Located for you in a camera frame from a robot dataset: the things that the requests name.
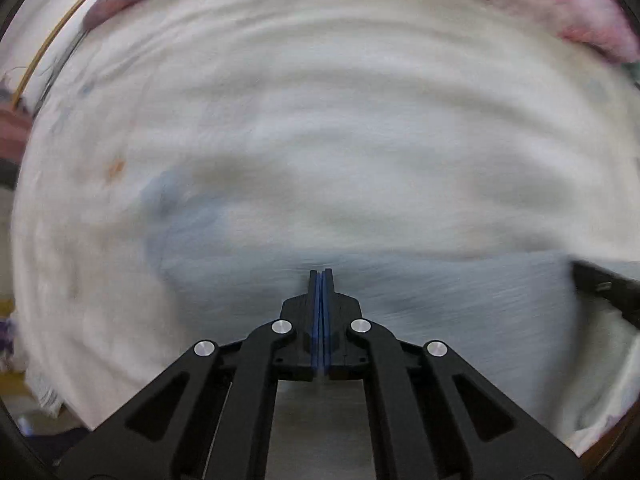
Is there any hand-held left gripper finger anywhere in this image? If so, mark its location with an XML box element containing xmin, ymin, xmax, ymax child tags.
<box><xmin>322</xmin><ymin>268</ymin><xmax>584</xmax><ymax>480</ymax></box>
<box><xmin>57</xmin><ymin>269</ymin><xmax>320</xmax><ymax>480</ymax></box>

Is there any light grey garment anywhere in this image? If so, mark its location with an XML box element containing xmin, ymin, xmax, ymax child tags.
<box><xmin>150</xmin><ymin>249</ymin><xmax>632</xmax><ymax>480</ymax></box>

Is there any white printed bed sheet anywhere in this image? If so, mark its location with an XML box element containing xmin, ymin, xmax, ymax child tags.
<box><xmin>10</xmin><ymin>0</ymin><xmax>640</xmax><ymax>456</ymax></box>

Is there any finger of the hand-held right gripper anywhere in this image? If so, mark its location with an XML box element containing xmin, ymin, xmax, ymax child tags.
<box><xmin>571</xmin><ymin>259</ymin><xmax>640</xmax><ymax>332</ymax></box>

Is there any gold curved rod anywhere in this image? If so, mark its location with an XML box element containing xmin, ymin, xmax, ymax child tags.
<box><xmin>12</xmin><ymin>0</ymin><xmax>128</xmax><ymax>108</ymax></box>

